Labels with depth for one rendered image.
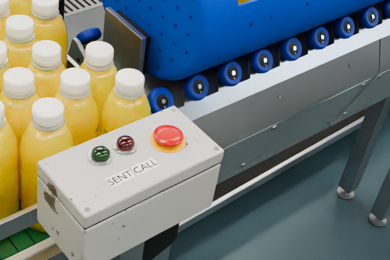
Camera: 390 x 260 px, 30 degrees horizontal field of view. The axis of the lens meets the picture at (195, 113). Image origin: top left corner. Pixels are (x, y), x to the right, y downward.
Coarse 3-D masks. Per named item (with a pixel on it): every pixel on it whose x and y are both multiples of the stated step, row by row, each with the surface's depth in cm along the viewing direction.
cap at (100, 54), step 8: (88, 48) 100; (96, 48) 100; (104, 48) 100; (112, 48) 101; (88, 56) 99; (96, 56) 99; (104, 56) 99; (112, 56) 100; (96, 64) 100; (104, 64) 100
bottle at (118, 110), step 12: (108, 96) 98; (120, 96) 96; (132, 96) 96; (144, 96) 98; (108, 108) 98; (120, 108) 97; (132, 108) 97; (144, 108) 98; (108, 120) 98; (120, 120) 97; (132, 120) 97
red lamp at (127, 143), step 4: (120, 136) 85; (124, 136) 85; (128, 136) 85; (120, 140) 85; (124, 140) 85; (128, 140) 85; (132, 140) 85; (116, 144) 85; (120, 144) 85; (124, 144) 84; (128, 144) 85; (132, 144) 85; (120, 148) 85; (124, 148) 84; (128, 148) 85; (132, 148) 85
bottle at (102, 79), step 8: (88, 64) 100; (112, 64) 101; (88, 72) 101; (96, 72) 101; (104, 72) 101; (112, 72) 102; (96, 80) 100; (104, 80) 101; (112, 80) 101; (96, 88) 101; (104, 88) 101; (112, 88) 102; (96, 96) 101; (104, 96) 102
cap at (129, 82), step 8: (120, 72) 97; (128, 72) 97; (136, 72) 97; (120, 80) 95; (128, 80) 96; (136, 80) 96; (144, 80) 96; (120, 88) 96; (128, 88) 95; (136, 88) 96
